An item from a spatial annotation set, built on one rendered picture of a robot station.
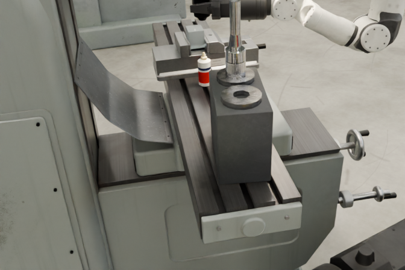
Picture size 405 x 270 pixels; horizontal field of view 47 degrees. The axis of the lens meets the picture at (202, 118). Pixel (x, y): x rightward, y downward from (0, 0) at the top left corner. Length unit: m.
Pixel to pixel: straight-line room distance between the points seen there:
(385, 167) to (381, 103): 0.73
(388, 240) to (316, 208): 0.28
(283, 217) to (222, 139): 0.22
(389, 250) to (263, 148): 0.61
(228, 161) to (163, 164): 0.42
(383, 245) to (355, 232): 0.88
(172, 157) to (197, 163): 0.27
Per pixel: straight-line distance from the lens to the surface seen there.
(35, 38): 1.19
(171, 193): 1.49
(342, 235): 2.36
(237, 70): 1.08
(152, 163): 1.42
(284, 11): 1.30
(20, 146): 1.31
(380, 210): 2.54
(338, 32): 1.37
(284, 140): 1.47
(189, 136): 1.25
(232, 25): 1.05
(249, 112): 0.98
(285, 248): 1.78
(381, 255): 1.46
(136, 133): 1.36
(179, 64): 1.54
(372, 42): 1.37
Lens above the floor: 1.65
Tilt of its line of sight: 32 degrees down
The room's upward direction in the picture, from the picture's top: 3 degrees counter-clockwise
